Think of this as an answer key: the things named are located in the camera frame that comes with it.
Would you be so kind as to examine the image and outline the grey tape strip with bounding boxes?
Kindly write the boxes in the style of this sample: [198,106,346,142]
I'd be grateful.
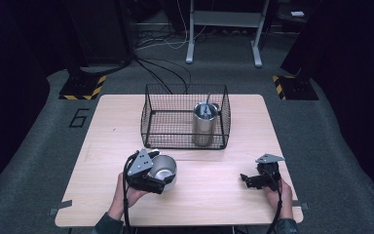
[291,200,310,212]
[49,199,73,216]

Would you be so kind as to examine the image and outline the stainless steel cup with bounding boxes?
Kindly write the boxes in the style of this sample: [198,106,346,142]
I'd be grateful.
[148,154,178,192]
[191,101,221,147]

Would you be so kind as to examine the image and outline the black floor cables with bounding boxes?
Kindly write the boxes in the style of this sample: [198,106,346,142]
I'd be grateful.
[133,56,193,96]

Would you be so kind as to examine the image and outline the black stand base striped tape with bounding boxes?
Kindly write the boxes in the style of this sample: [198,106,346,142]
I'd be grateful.
[58,73,107,101]
[271,74,319,101]

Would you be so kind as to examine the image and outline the metal utensil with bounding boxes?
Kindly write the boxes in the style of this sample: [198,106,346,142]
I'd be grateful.
[202,92,213,119]

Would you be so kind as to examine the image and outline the white floor cable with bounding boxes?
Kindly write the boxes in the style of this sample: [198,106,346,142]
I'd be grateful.
[135,0,208,52]

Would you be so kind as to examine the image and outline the person's left hand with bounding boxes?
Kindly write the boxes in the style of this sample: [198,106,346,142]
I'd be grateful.
[107,172,151,220]

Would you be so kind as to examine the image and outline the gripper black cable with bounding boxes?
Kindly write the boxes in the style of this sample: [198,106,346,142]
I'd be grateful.
[266,167,283,234]
[122,151,141,234]

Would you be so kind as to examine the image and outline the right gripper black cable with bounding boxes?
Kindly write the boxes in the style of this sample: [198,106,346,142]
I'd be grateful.
[266,167,283,234]

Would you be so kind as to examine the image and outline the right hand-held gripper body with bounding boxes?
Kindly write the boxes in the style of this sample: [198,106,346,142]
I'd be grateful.
[245,153,286,192]

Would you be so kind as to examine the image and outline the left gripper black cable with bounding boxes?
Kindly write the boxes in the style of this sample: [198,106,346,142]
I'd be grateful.
[122,151,141,234]

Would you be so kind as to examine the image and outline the black wire basket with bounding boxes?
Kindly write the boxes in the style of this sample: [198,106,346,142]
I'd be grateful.
[140,83,232,151]

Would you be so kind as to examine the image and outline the person's right hand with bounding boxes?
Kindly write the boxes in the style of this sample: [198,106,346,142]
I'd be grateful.
[263,177,294,220]

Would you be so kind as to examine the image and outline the white metal desk frame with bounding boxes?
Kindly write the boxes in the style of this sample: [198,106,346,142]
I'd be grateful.
[185,0,271,68]

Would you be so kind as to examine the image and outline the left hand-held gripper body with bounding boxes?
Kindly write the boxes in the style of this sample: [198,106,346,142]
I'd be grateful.
[123,148,167,195]

